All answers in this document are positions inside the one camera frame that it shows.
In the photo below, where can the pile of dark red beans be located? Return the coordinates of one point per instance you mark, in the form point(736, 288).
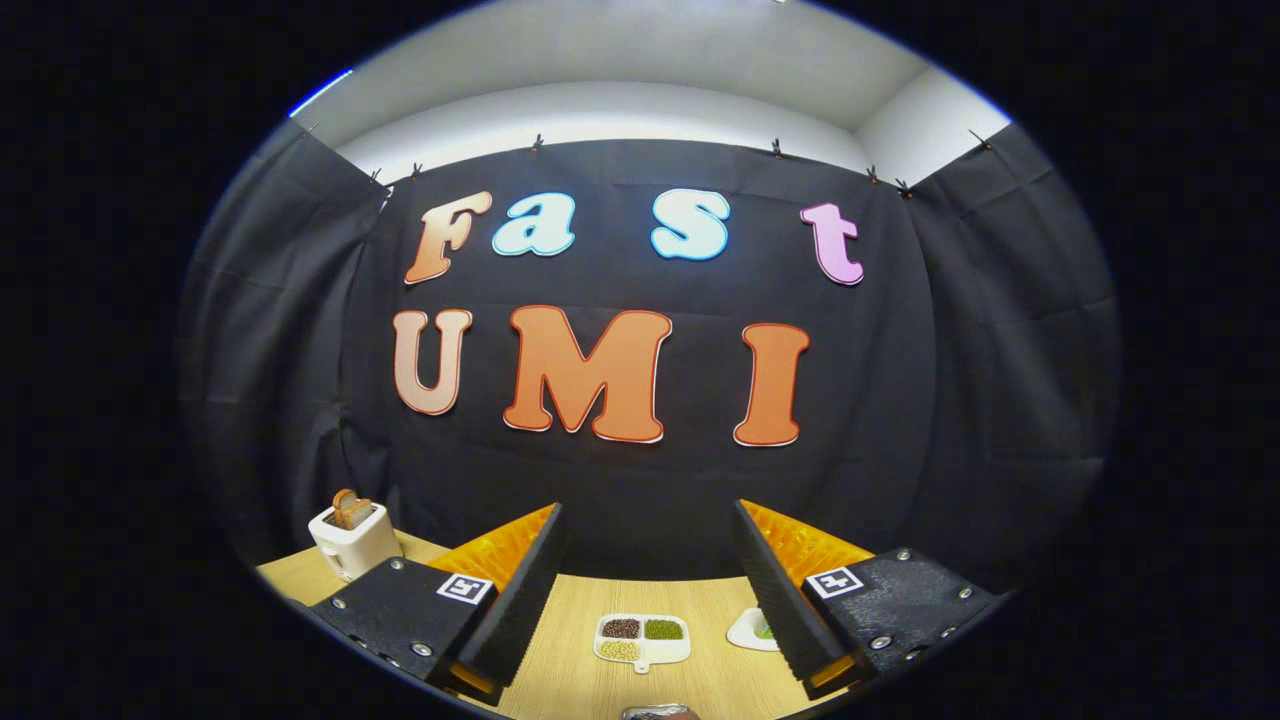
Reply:
point(621, 628)

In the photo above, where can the row of cloth clips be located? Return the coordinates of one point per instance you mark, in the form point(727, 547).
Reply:
point(537, 143)

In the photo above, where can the small white dish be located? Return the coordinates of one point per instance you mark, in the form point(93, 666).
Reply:
point(745, 632)

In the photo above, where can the ceiling strip light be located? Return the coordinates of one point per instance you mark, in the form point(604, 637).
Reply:
point(320, 92)

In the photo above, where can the pile of green beans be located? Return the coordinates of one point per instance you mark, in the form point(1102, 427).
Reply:
point(664, 629)

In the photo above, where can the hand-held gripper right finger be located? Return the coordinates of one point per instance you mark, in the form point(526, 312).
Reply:
point(785, 610)

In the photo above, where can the black backdrop cloth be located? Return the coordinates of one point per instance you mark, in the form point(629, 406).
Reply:
point(650, 520)

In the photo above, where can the divided white tray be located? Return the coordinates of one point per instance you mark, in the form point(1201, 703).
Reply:
point(665, 651)

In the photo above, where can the green label bottle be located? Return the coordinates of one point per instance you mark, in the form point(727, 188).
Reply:
point(766, 630)

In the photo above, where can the white toaster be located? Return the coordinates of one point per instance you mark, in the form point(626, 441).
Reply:
point(355, 550)

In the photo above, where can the pile of yellow soybeans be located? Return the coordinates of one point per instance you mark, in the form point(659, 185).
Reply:
point(619, 650)

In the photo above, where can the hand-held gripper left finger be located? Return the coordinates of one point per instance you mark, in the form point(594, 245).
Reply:
point(515, 605)

